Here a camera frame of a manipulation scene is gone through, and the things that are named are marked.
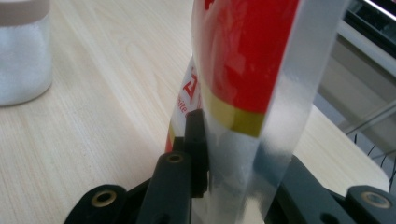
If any red and white sugar bag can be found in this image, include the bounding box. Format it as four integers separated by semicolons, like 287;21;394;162
164;0;353;224

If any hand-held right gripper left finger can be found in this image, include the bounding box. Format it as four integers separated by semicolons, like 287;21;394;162
173;109;209;199

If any black floor cable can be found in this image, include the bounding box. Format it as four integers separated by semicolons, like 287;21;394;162
351;133;396;188

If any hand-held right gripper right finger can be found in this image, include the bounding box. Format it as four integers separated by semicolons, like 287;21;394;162
270;155;356;224

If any clear glass jar with handle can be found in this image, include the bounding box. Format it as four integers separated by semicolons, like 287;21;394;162
0;0;53;107

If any aluminium floor rail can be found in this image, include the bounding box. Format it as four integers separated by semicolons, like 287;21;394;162
337;18;396;78

